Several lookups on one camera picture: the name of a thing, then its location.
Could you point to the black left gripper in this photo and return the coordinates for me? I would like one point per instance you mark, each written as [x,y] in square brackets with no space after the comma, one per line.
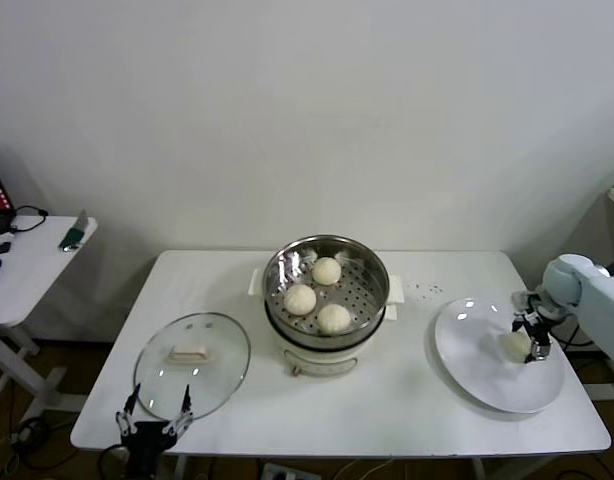
[147,437]

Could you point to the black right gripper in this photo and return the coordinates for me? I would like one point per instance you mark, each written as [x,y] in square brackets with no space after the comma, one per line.
[534,306]

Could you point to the white steamed baozi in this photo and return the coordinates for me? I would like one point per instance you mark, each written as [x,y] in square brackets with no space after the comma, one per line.
[514,346]
[333,318]
[300,299]
[327,271]

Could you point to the round glass pot lid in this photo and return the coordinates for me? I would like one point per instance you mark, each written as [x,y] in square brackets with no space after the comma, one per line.
[222,340]

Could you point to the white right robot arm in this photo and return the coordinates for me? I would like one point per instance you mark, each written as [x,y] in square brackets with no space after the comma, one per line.
[602,305]

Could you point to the perforated steel steamer basket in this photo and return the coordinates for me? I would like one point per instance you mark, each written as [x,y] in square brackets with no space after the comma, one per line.
[287,265]

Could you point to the white table leg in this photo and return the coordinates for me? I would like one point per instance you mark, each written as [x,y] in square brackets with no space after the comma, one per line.
[479,469]
[181,467]

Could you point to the white oval plate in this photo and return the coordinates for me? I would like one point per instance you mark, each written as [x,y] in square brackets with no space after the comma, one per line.
[462,350]

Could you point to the white power strip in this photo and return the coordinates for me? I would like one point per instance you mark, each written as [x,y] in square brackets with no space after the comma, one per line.
[279,472]

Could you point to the white side table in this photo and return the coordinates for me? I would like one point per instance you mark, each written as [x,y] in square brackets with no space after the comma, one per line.
[42,260]

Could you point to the small black device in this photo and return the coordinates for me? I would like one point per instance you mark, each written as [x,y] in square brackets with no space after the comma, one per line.
[2,247]

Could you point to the white desk foot frame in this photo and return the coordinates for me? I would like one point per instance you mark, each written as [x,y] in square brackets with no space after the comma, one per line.
[604,391]

